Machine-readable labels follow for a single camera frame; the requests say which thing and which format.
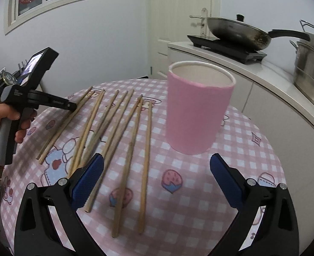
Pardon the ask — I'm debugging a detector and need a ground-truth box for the black induction cooker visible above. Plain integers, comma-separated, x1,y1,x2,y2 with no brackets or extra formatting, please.
187,35,267,64

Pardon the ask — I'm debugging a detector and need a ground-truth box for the wooden chopstick eight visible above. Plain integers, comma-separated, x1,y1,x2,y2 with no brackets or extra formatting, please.
138,102,152,234

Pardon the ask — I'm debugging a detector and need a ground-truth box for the pink checkered tablecloth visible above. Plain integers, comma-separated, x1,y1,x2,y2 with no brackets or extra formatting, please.
0,79,285,255

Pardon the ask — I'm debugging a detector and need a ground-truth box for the wooden chopstick six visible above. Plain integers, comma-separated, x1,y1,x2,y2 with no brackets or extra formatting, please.
84,95,142,213

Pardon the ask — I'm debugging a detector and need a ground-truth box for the white panel door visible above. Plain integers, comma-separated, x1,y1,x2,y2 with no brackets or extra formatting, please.
148,0,221,79

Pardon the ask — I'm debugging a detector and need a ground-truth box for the wooden chopstick five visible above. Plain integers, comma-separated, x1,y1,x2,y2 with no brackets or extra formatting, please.
78,90,134,167

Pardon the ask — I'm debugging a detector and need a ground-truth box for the silver door handle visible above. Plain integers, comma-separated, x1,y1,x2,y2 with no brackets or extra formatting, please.
189,7,208,37

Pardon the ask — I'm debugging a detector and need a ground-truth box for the wooden chopstick seven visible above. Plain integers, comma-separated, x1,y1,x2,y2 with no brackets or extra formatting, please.
111,96,143,238

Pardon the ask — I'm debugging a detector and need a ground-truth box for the wooden chopstick four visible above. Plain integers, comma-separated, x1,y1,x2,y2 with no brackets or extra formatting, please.
75,90,119,168

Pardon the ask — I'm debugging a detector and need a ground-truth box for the pink paper cup holder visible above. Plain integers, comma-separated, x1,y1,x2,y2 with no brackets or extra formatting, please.
166,61,236,155

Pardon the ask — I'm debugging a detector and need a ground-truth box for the wooden chopstick one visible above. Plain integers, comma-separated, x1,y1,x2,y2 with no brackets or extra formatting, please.
36,86,93,165

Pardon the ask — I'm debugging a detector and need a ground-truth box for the wooden chopstick three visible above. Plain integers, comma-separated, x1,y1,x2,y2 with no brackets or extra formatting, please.
67,90,105,178

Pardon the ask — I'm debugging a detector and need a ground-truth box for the stainless steel steamer pot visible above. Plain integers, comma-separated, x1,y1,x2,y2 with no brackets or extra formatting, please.
290,32,314,104

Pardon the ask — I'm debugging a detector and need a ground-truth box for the white kitchen counter cabinet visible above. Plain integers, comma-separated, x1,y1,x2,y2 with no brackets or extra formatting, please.
167,42,314,252

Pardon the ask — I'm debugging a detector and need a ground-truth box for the black wok with lid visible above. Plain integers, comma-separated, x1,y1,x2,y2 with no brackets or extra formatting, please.
207,15,311,51

